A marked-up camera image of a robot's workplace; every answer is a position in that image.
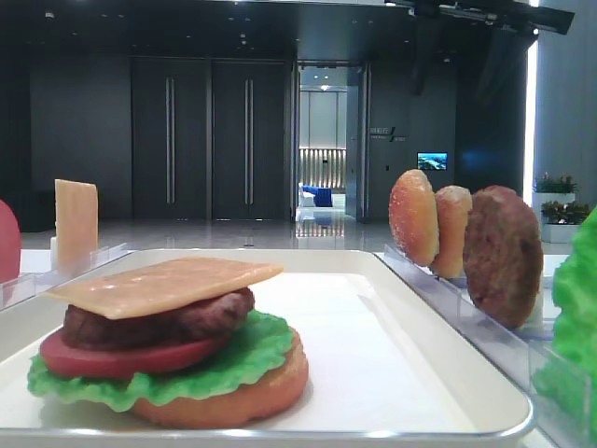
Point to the white metal tray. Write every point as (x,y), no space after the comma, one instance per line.
(385,370)

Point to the standing orange cheese slice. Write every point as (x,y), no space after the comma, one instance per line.
(76,206)

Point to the wall monitor screen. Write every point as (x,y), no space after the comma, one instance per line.
(432,161)

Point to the standing red tomato slice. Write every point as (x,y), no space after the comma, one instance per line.
(10,244)

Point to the cheese slice on burger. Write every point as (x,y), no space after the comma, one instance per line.
(163,286)

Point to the potted plants in planter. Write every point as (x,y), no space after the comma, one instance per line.
(558,211)

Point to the dark double door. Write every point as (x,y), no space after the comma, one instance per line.
(209,139)

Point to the clear acrylic right rack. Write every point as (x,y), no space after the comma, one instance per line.
(519,354)

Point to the sesame bun top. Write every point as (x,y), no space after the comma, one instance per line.
(413,217)

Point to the standing brown meat patty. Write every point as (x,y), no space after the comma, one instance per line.
(503,256)

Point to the meat patty on burger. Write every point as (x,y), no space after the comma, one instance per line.
(198,321)

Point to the clear acrylic rack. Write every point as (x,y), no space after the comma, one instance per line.
(519,354)
(39,271)

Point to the standing green lettuce leaf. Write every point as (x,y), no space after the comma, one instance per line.
(571,326)

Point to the clear acrylic left rack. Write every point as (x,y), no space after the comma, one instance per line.
(39,271)

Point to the tomato slice on burger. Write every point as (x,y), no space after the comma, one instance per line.
(69,362)

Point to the green lettuce on burger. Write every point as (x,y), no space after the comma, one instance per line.
(259,346)

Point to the bun bottom on burger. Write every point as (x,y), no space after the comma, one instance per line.
(277,391)

